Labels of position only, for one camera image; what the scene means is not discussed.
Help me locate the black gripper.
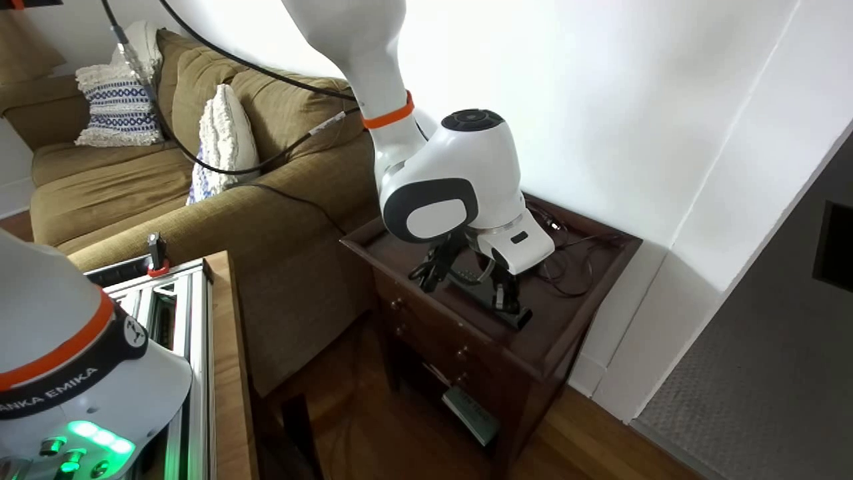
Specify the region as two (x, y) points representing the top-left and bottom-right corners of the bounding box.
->
(409, 224), (529, 324)

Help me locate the black remote control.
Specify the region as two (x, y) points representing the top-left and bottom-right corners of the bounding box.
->
(447, 275), (535, 333)

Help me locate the wooden robot table top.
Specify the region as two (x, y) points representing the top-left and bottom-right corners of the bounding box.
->
(203, 251), (262, 480)

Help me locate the dark wood side table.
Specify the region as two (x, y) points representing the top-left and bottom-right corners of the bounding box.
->
(338, 189), (645, 480)

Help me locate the flat black shelf device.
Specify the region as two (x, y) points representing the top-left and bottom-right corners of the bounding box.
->
(441, 384), (501, 448)

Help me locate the olive fabric sofa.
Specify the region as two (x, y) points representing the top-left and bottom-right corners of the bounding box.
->
(29, 23), (402, 399)

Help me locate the black table leg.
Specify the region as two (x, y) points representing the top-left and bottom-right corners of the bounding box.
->
(255, 380), (329, 480)

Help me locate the white knit pillow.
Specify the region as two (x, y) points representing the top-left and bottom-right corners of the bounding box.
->
(185, 80), (262, 207)

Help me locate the blue patterned white pillow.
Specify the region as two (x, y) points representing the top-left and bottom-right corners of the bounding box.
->
(72, 59), (168, 149)

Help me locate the plain white cushion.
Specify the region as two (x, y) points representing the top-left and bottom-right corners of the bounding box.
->
(110, 17), (185, 69)

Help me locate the olive couch section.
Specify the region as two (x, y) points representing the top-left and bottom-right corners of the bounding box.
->
(0, 7), (90, 149)

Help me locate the thin black table cable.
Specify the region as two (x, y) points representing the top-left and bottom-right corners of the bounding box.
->
(530, 216), (623, 300)

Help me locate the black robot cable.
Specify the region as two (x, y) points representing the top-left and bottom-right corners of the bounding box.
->
(98, 0), (363, 179)
(157, 0), (361, 103)

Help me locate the aluminium profile frame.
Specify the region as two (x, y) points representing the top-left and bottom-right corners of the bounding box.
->
(84, 251), (217, 480)

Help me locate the black clamp red handle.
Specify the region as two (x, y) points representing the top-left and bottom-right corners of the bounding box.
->
(144, 232), (174, 279)

